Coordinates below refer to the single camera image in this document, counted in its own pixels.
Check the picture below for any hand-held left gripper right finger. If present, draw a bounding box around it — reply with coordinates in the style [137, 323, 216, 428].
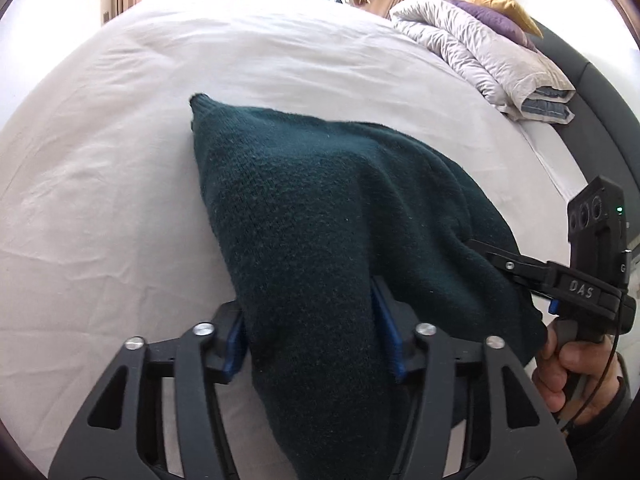
[372, 277, 581, 480]

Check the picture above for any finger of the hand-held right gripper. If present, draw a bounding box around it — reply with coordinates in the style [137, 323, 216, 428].
[467, 239, 552, 297]

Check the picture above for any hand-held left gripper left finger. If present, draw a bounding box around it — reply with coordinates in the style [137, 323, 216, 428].
[47, 300, 248, 480]

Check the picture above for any dark green sweater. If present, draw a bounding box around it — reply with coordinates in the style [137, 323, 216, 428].
[189, 92, 548, 480]

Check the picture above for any person's right hand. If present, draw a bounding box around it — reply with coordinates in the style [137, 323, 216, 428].
[531, 321, 622, 414]

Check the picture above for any grey padded headboard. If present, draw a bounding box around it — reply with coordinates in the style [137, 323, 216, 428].
[525, 17, 640, 261]

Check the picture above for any bed with white sheet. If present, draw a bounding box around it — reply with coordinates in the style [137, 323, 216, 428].
[0, 0, 640, 480]

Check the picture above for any folded grey white quilt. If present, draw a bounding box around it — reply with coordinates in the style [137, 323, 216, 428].
[389, 0, 577, 125]

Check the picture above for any purple cushion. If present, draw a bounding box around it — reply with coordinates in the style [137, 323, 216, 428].
[447, 0, 538, 51]

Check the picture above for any yellow cushion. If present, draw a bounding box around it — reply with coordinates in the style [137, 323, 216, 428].
[453, 0, 544, 38]

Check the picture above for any black cable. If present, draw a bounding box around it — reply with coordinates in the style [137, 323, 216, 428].
[560, 247, 632, 433]

